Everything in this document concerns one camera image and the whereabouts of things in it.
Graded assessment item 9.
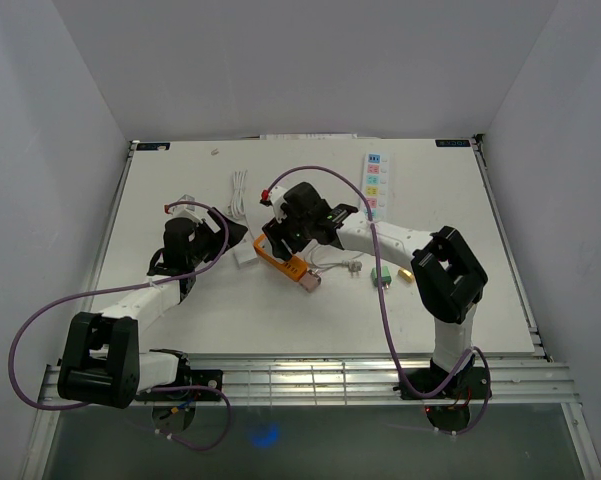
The white strip cable with plug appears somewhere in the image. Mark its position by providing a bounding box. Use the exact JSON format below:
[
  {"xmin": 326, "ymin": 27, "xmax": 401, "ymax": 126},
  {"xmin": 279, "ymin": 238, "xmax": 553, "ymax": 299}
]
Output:
[{"xmin": 305, "ymin": 249, "xmax": 365, "ymax": 278}]

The aluminium rail frame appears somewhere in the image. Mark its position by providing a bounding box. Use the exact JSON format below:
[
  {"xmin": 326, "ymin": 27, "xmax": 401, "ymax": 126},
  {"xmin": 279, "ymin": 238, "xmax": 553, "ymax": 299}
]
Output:
[{"xmin": 36, "ymin": 139, "xmax": 601, "ymax": 479}]

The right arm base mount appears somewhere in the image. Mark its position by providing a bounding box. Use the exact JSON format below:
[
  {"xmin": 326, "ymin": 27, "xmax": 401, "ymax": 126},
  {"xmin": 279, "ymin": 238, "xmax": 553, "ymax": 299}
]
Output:
[{"xmin": 392, "ymin": 359, "xmax": 491, "ymax": 404}]

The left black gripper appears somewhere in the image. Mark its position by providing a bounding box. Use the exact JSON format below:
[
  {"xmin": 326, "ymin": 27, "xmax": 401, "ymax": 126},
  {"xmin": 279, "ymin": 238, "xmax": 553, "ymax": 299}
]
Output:
[{"xmin": 187, "ymin": 208, "xmax": 247, "ymax": 267}]

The purple cable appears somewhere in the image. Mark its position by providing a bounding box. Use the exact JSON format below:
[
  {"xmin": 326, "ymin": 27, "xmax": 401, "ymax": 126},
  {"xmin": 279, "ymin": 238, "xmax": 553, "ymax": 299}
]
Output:
[
  {"xmin": 262, "ymin": 166, "xmax": 492, "ymax": 436},
  {"xmin": 8, "ymin": 201, "xmax": 234, "ymax": 453}
]

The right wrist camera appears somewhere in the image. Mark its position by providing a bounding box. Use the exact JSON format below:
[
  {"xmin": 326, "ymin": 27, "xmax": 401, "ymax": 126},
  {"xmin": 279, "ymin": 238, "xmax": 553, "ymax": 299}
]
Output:
[{"xmin": 260, "ymin": 185, "xmax": 287, "ymax": 222}]

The yellow charger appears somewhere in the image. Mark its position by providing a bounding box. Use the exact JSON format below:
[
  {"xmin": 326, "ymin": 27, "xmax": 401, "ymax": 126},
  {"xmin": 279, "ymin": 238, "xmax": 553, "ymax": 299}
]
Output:
[{"xmin": 398, "ymin": 268, "xmax": 415, "ymax": 283}]

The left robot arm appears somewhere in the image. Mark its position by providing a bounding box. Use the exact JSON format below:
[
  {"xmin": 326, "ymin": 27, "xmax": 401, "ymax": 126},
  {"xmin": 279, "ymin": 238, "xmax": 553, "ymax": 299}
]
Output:
[{"xmin": 57, "ymin": 208, "xmax": 248, "ymax": 408}]

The green charger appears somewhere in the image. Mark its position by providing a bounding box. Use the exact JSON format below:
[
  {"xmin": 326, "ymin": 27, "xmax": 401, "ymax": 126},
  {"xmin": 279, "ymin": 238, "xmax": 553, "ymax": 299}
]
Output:
[{"xmin": 371, "ymin": 265, "xmax": 392, "ymax": 289}]

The pink brown charger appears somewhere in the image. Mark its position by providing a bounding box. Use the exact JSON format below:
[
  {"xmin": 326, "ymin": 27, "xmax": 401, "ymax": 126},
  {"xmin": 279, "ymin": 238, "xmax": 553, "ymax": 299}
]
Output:
[{"xmin": 298, "ymin": 269, "xmax": 322, "ymax": 293}]

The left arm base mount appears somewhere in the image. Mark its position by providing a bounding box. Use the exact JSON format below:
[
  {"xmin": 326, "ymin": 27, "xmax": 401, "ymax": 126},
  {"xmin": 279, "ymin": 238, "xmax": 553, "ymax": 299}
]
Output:
[{"xmin": 135, "ymin": 349, "xmax": 223, "ymax": 403}]

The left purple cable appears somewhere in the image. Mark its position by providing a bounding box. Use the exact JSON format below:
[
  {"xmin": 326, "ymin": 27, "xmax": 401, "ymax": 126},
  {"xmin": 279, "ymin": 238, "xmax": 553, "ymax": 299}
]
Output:
[{"xmin": 8, "ymin": 201, "xmax": 234, "ymax": 453}]

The white charger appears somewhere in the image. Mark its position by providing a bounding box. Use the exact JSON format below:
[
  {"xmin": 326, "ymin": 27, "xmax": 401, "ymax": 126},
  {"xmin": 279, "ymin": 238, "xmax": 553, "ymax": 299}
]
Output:
[{"xmin": 233, "ymin": 245, "xmax": 258, "ymax": 269}]

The white multicolour power strip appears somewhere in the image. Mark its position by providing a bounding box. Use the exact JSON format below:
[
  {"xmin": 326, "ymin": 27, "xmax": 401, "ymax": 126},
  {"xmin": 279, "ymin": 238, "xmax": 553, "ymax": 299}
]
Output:
[{"xmin": 361, "ymin": 152, "xmax": 393, "ymax": 221}]

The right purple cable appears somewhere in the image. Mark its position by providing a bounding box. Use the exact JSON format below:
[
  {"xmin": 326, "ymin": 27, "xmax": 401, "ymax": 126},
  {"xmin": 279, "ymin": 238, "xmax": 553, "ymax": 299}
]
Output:
[{"xmin": 262, "ymin": 166, "xmax": 492, "ymax": 436}]

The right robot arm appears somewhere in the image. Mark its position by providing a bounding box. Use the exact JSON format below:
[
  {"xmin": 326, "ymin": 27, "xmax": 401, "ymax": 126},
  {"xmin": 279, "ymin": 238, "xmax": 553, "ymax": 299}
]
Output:
[{"xmin": 260, "ymin": 182, "xmax": 488, "ymax": 397}]

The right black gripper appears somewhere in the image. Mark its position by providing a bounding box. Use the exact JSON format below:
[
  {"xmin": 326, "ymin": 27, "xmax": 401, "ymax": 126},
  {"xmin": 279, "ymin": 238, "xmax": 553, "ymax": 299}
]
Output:
[{"xmin": 263, "ymin": 209, "xmax": 314, "ymax": 263}]

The orange power strip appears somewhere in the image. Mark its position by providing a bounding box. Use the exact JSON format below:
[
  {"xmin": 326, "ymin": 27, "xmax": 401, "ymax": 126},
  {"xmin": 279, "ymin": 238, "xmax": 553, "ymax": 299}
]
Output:
[{"xmin": 253, "ymin": 234, "xmax": 309, "ymax": 283}]

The orange strip white cable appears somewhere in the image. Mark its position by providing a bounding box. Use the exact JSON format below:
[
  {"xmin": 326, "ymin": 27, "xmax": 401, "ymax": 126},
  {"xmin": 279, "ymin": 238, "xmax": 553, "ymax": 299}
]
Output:
[{"xmin": 226, "ymin": 170, "xmax": 256, "ymax": 241}]

